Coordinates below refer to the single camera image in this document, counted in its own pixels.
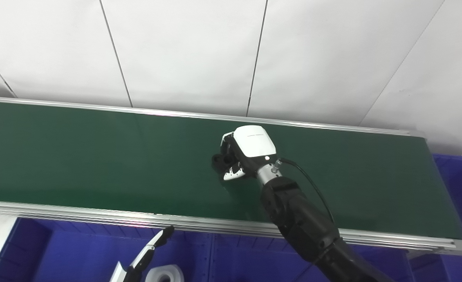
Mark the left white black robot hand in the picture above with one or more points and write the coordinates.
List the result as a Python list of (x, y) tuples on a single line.
[(137, 266)]

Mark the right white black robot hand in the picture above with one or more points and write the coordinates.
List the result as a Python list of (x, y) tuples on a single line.
[(254, 143)]

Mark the black metal part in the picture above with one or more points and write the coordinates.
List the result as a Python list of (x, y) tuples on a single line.
[(226, 159)]

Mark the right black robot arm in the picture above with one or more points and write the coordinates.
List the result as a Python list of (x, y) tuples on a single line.
[(301, 223)]

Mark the green conveyor belt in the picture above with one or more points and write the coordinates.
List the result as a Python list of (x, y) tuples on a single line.
[(98, 156)]

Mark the aluminium conveyor side rail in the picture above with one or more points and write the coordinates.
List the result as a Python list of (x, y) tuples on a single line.
[(137, 109)]

